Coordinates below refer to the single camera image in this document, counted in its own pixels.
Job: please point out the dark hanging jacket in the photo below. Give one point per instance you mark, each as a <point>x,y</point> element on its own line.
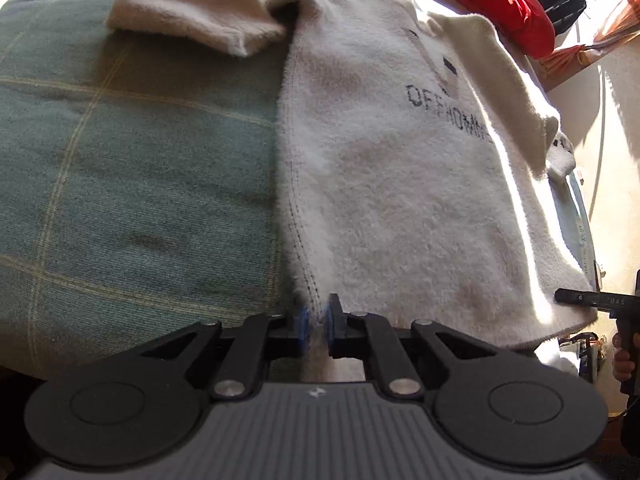
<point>562,7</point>

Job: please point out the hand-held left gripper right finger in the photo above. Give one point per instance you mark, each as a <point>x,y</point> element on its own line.
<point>331,330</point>

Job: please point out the red duvet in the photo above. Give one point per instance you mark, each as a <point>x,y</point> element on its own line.
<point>510,5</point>

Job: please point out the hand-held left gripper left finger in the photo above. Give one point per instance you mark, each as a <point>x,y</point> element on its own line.
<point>302,332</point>

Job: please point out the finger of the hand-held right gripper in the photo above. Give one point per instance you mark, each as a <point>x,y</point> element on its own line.
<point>580,297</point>

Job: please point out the orange curtain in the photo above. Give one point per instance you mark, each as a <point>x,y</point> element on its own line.
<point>620,20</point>

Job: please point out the person's right hand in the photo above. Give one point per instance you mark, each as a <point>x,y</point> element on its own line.
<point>622,365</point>

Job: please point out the white fluffy sweater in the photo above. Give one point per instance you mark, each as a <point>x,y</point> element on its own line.
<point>400,185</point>

